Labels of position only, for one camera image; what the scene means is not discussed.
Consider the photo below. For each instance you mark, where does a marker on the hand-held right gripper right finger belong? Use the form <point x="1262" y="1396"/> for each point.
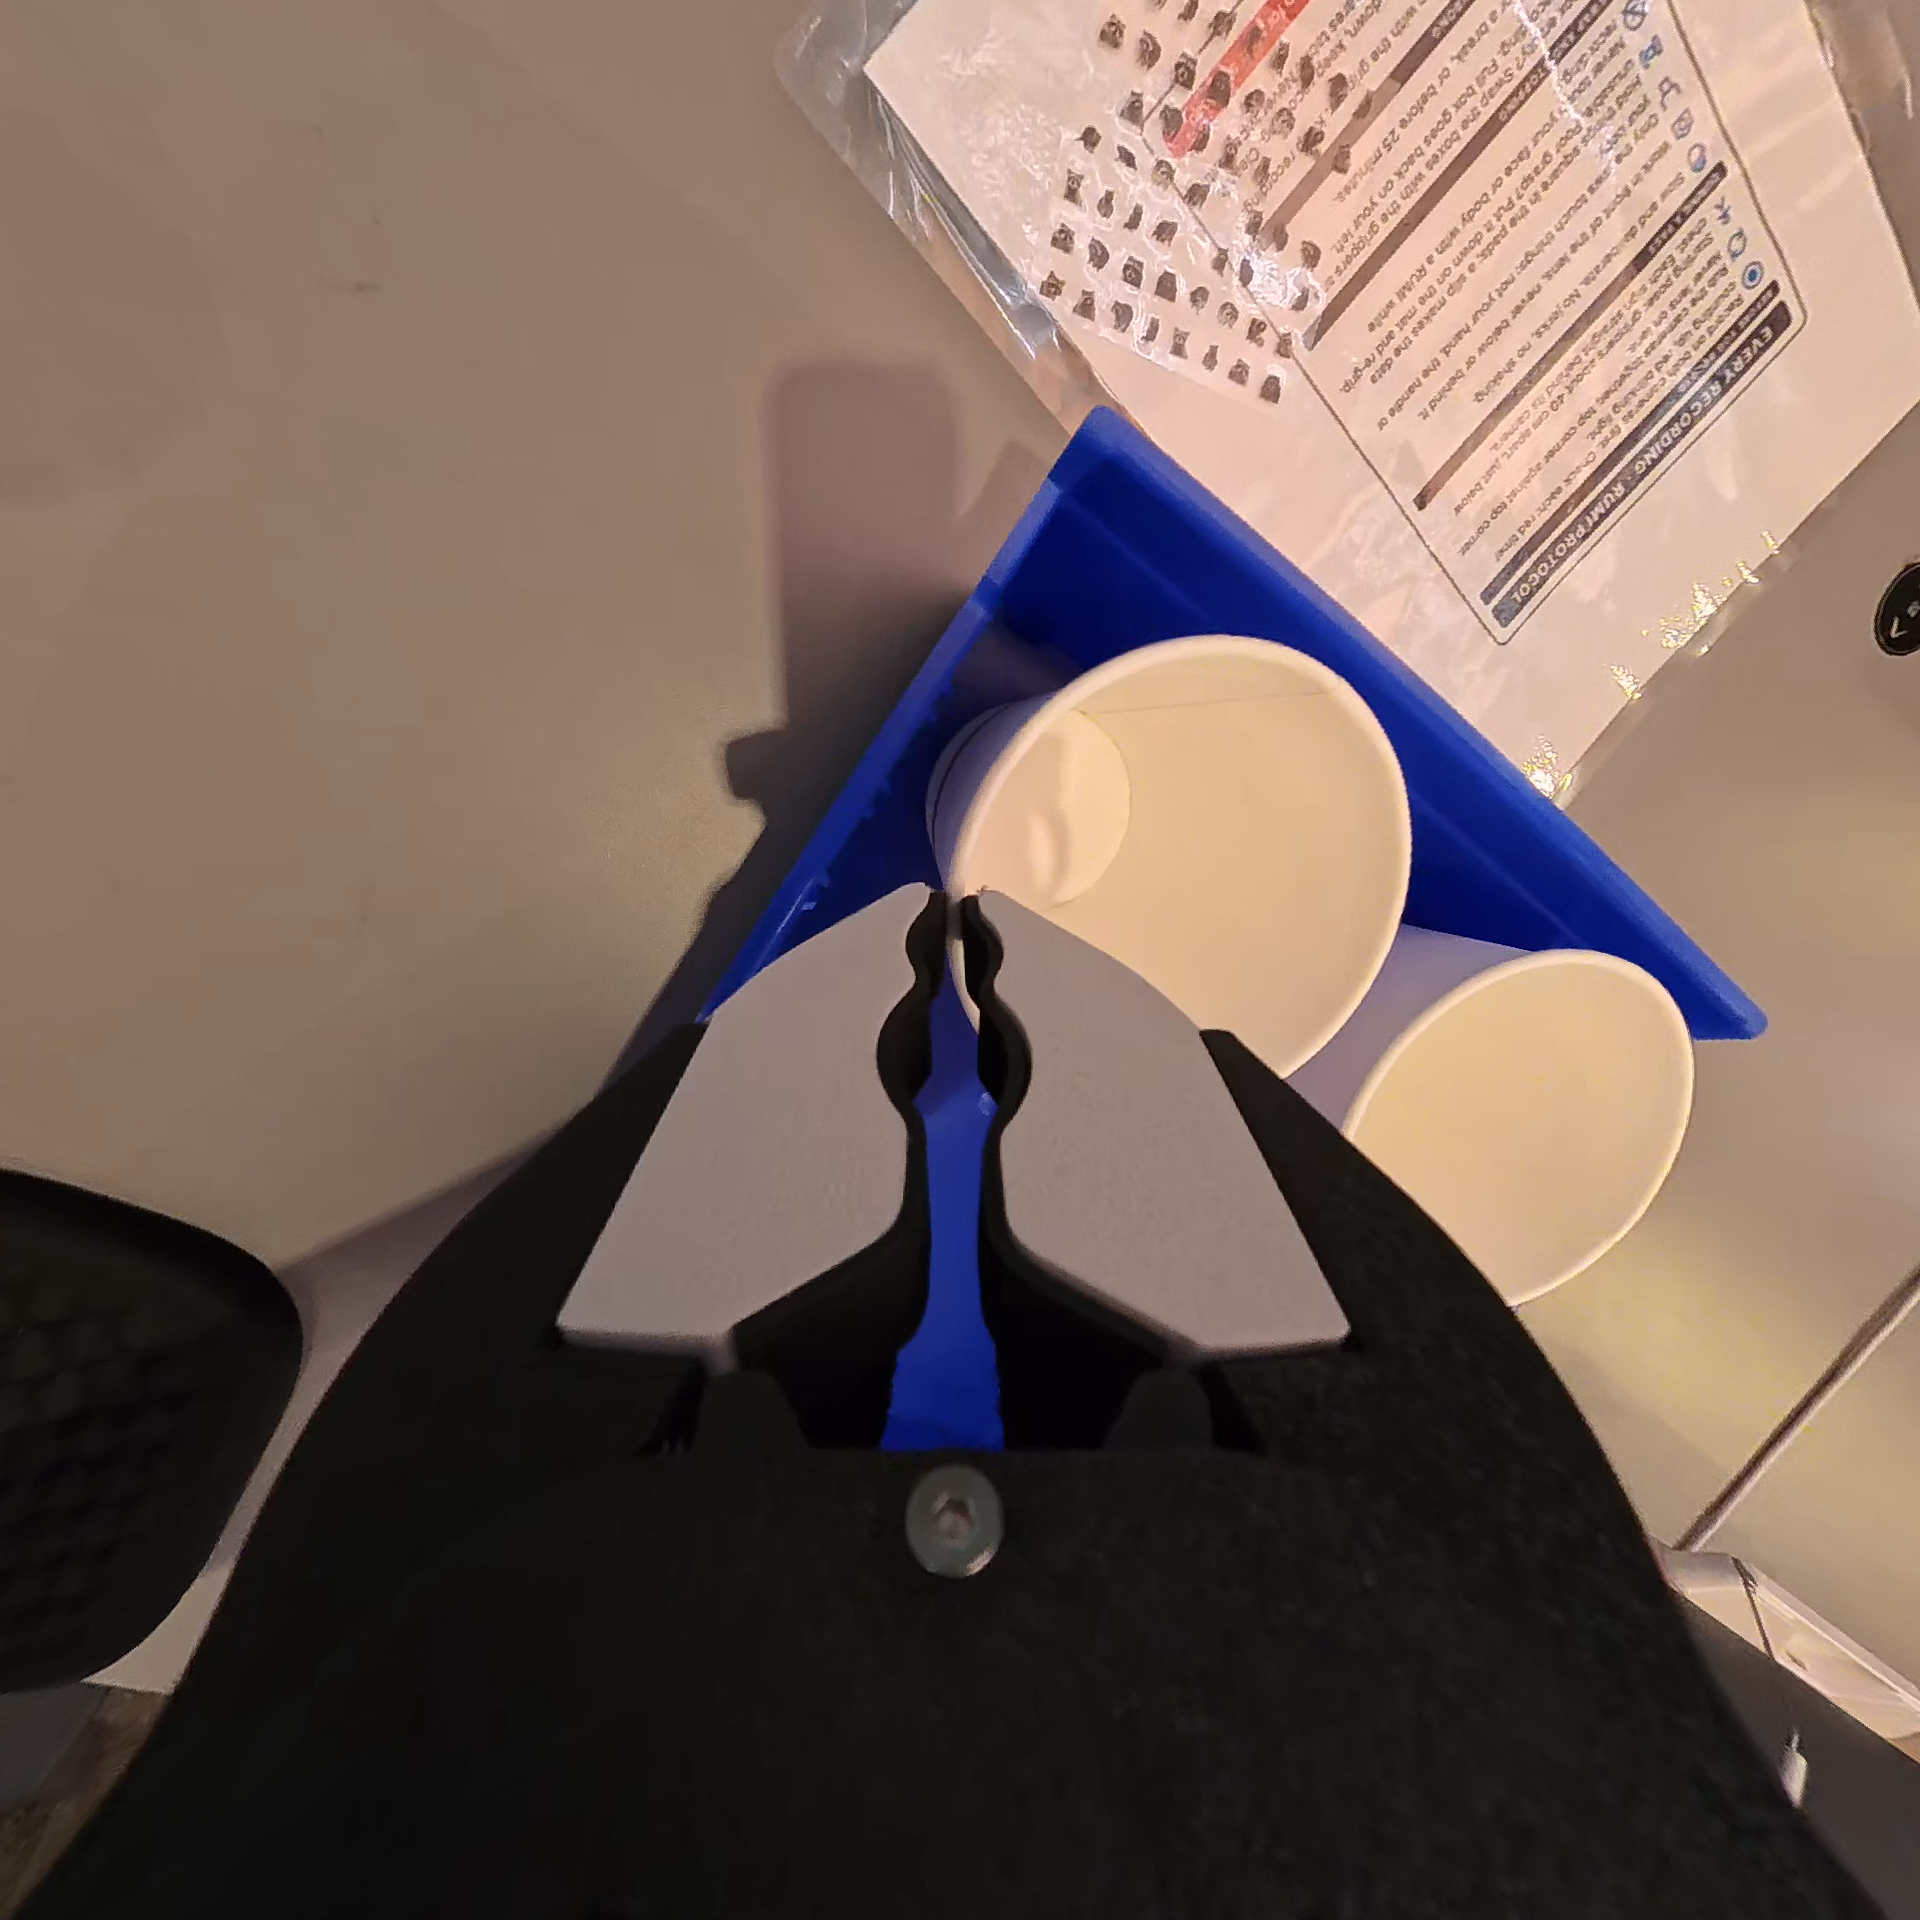
<point x="1156" y="1185"/>

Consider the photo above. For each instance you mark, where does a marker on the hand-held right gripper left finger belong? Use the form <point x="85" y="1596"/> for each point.
<point x="765" y="1185"/>

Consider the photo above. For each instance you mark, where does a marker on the white green-banded paper cup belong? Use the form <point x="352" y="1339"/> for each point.
<point x="1516" y="1124"/>
<point x="1230" y="838"/>

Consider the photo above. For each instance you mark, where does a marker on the blue plastic bin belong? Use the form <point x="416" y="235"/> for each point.
<point x="1172" y="556"/>

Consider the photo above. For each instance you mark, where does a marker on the metal table bolt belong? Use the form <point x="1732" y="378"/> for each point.
<point x="1903" y="609"/>

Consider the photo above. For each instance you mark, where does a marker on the paper sheet in plastic sleeve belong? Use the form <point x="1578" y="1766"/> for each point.
<point x="1501" y="299"/>

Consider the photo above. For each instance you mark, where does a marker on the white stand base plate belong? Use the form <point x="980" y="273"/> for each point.
<point x="1799" y="1650"/>

